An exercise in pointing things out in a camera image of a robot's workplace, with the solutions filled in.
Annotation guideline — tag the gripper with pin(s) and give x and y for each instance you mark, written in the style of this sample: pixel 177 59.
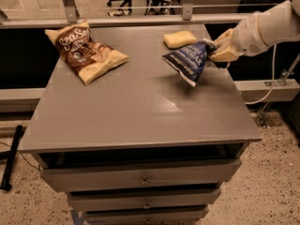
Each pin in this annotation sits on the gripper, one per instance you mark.
pixel 247 37

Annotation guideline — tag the blue Kettle chip bag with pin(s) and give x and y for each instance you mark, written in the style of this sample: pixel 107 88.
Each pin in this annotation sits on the blue Kettle chip bag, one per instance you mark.
pixel 188 61

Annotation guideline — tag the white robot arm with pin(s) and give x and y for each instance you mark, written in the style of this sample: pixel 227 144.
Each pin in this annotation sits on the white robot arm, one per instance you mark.
pixel 258 32

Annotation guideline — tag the yellow sponge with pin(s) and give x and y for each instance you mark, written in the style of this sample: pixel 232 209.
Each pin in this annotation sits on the yellow sponge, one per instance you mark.
pixel 179 39

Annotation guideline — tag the brown sea salt chip bag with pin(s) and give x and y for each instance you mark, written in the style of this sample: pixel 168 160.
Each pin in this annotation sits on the brown sea salt chip bag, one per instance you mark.
pixel 88 59

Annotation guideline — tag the grey metal railing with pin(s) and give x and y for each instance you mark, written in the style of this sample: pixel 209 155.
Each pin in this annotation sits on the grey metal railing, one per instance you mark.
pixel 58 13

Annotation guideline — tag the grey drawer cabinet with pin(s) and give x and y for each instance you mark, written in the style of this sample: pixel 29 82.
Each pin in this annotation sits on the grey drawer cabinet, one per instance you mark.
pixel 141 112

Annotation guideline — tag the top grey drawer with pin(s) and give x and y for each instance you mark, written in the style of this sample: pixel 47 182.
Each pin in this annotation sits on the top grey drawer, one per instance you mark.
pixel 141 175

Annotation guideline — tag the grey drawer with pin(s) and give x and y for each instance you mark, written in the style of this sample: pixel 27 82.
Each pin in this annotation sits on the grey drawer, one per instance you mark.
pixel 144 200
pixel 146 217
pixel 141 175

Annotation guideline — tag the middle grey drawer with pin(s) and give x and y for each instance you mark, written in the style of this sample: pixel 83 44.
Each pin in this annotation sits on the middle grey drawer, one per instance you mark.
pixel 144 200

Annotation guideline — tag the bottom grey drawer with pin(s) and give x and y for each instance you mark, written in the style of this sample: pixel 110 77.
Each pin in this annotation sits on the bottom grey drawer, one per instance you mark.
pixel 146 217

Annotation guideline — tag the black stand leg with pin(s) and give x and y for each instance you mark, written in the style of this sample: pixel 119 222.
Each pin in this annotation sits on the black stand leg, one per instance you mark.
pixel 9 157

